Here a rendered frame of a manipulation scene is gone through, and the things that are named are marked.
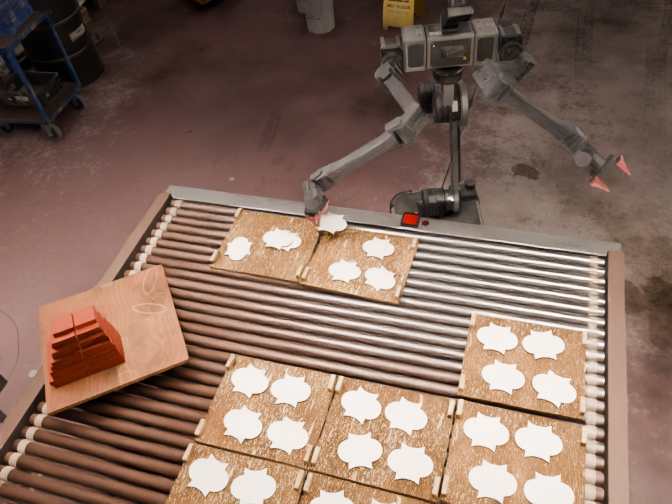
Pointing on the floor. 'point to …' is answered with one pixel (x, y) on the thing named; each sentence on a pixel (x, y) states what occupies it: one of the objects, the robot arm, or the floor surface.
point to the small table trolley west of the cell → (10, 115)
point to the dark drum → (41, 59)
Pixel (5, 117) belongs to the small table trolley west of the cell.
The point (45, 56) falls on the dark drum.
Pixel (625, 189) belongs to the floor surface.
